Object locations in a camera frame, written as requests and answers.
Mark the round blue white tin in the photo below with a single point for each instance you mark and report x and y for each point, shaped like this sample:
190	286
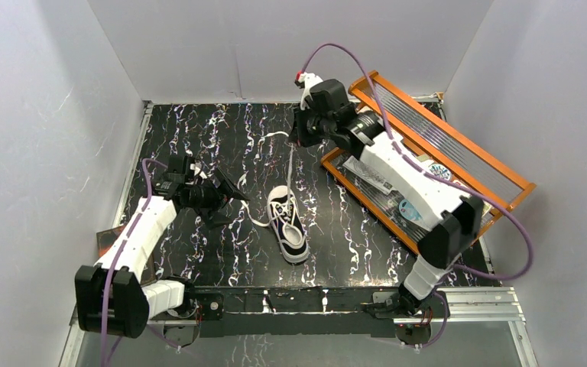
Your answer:
440	171

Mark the black white sneaker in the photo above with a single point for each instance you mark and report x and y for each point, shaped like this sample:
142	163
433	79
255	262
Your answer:
284	219

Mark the orange wooden tiered shelf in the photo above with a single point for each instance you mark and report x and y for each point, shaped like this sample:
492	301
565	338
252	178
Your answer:
430	138

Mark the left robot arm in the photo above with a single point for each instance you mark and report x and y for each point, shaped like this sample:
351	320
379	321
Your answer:
110	298

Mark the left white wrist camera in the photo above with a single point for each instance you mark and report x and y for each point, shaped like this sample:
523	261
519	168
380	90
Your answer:
198	172

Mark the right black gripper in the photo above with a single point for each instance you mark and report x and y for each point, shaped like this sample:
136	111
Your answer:
299	134

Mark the black base frame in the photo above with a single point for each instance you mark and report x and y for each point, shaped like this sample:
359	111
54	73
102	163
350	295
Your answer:
380	312

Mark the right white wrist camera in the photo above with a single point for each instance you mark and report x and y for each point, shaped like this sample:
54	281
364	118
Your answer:
306	81

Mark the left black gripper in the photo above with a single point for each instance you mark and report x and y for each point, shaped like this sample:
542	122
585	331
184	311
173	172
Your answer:
221	193

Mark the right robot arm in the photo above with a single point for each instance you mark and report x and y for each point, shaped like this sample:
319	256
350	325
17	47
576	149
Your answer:
451	217

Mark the grey patterned packet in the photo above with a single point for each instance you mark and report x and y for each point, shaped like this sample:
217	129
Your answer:
368	174

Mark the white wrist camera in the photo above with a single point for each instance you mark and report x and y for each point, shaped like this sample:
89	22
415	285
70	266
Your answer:
306	81
198	172

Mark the light blue oval packet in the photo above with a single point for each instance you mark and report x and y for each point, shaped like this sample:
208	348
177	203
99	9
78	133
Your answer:
409	212

